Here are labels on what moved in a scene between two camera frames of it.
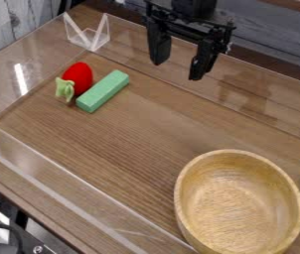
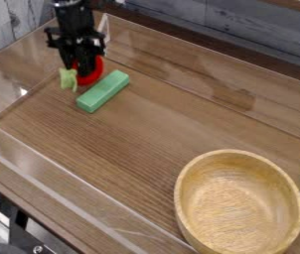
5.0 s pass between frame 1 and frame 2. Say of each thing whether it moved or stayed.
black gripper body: moved
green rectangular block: stayed
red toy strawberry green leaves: moved
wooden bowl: stayed
